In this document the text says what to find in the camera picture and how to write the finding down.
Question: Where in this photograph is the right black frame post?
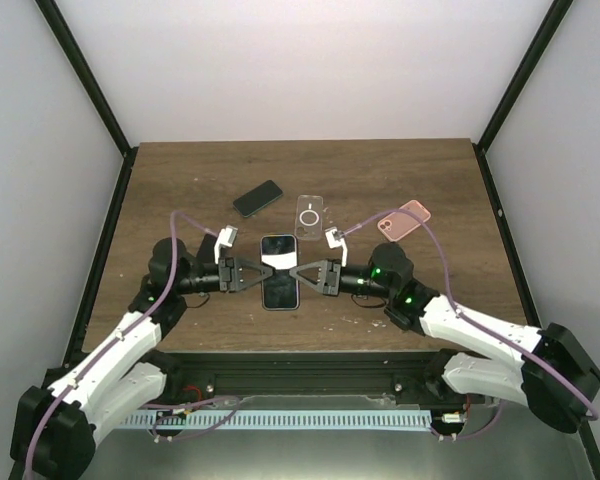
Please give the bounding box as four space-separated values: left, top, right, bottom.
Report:
477 0 573 152

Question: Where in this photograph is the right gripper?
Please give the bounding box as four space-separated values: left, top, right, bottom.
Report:
290 259 393 299

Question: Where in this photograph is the silver phone black screen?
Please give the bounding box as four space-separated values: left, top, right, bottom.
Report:
260 234 299 310

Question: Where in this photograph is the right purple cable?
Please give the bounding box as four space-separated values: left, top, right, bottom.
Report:
337 208 599 441

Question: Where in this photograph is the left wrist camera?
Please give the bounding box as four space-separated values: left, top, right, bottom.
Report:
214 225 238 264

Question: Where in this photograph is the white slotted cable duct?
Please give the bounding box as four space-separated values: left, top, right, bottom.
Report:
119 410 432 432

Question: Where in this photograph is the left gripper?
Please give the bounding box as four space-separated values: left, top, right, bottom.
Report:
176 257 273 295

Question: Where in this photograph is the purple cable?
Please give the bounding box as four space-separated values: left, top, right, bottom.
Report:
337 208 599 441
22 209 221 480

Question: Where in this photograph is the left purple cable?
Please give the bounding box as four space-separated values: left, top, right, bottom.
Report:
22 209 221 480

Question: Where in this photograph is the left black frame post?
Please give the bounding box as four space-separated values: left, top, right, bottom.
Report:
33 0 133 156

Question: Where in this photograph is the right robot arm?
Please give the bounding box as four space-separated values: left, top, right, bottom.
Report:
290 243 600 433

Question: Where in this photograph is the black aluminium frame rail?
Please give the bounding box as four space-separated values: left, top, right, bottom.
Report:
44 352 571 401

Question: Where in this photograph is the pink phone case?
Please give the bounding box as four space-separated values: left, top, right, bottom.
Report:
377 199 431 242

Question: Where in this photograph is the clear phone case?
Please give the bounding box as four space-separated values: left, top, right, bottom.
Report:
294 195 324 241

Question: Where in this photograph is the blue-edged dark phone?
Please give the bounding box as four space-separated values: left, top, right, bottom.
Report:
232 180 283 218

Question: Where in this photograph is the black frame post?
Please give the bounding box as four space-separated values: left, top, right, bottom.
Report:
33 0 133 156
477 0 573 152

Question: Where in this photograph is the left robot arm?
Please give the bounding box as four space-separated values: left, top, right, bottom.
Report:
10 237 274 479

